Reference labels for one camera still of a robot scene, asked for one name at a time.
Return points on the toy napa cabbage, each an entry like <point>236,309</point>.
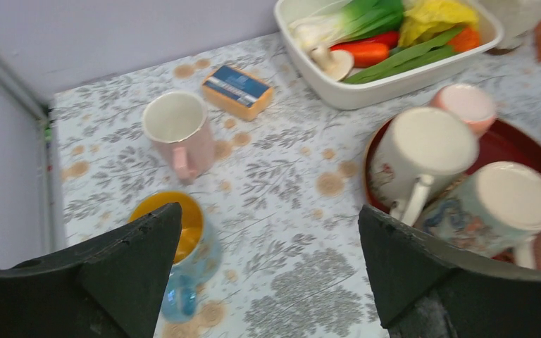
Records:
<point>425,19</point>

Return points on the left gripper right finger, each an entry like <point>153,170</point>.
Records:
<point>425,287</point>

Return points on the toy red chili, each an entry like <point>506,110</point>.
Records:
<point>390,39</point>

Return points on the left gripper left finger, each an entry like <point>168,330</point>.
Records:
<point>109,286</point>

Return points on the floral tablecloth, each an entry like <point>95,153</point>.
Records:
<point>284,193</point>

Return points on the white rectangular dish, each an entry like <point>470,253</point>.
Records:
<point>354,96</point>

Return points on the toy small orange carrot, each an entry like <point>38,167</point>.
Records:
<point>466,40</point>

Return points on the pink faceted mug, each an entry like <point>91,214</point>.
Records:
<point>177,124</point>

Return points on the toy mushroom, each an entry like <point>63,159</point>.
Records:
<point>335,64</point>

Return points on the white mug with rose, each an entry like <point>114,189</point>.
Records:
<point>422,152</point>

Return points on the blue glazed mug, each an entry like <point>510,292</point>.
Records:
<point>197,257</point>

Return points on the pink mug at back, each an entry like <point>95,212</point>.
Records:
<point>469,103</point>

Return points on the cream mug blue dragon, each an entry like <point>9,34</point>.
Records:
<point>496,208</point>

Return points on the yellow sponge blue label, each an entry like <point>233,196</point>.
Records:
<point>236,92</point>

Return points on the red round tray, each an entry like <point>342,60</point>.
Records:
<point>503,143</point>

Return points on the toy bok choy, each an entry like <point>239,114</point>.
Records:
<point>358,19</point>

